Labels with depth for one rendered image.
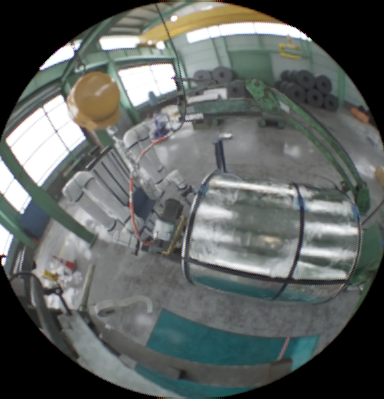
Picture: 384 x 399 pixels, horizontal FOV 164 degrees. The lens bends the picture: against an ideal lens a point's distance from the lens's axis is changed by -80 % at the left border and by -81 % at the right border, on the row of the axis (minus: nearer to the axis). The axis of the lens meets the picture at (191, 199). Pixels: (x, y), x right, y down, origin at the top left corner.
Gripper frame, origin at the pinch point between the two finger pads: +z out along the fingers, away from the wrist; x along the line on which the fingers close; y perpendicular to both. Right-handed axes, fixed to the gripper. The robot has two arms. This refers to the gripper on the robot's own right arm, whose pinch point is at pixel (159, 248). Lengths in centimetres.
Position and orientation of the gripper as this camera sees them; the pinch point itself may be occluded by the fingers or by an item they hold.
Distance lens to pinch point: 98.3
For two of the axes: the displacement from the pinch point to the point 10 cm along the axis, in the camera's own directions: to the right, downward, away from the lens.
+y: 2.8, -9.5, 1.3
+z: 9.0, 3.0, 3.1
